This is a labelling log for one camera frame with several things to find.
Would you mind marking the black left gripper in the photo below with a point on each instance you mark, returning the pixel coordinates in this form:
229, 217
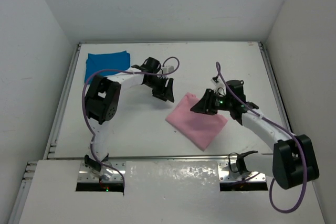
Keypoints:
161, 88

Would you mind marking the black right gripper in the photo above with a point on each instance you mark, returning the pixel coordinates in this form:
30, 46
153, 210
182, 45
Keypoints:
205, 105

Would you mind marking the pink t shirt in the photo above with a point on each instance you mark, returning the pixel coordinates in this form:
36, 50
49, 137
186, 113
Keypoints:
200, 129

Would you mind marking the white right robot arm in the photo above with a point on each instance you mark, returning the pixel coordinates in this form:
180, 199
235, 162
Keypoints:
293, 159

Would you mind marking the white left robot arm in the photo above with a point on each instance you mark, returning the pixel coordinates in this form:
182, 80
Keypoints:
100, 97

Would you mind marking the blue folded t shirt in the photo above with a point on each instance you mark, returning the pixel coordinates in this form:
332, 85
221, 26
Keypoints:
117, 60

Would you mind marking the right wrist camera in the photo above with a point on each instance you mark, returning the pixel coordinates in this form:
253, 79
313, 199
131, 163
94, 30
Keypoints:
237, 87

